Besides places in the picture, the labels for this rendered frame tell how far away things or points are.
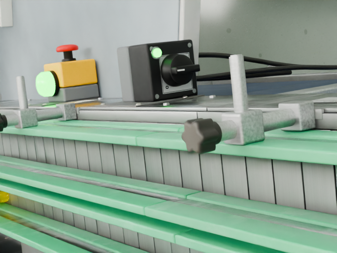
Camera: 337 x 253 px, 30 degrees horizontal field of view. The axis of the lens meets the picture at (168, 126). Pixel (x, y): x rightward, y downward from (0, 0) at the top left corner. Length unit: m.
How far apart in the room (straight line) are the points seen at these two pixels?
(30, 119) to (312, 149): 0.53
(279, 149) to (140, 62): 0.41
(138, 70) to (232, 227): 0.37
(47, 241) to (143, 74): 0.28
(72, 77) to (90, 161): 0.22
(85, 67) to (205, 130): 0.65
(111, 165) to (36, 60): 0.54
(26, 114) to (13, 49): 0.58
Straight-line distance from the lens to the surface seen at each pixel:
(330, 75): 1.38
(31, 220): 1.10
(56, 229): 1.01
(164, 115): 0.75
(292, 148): 0.48
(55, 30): 1.27
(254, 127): 0.52
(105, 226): 0.93
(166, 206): 0.65
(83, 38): 1.17
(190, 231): 0.63
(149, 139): 0.62
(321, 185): 0.58
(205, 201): 0.66
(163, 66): 0.85
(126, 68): 0.89
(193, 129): 0.49
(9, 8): 1.46
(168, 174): 0.76
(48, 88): 1.10
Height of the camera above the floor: 1.30
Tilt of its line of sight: 35 degrees down
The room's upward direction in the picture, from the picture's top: 101 degrees counter-clockwise
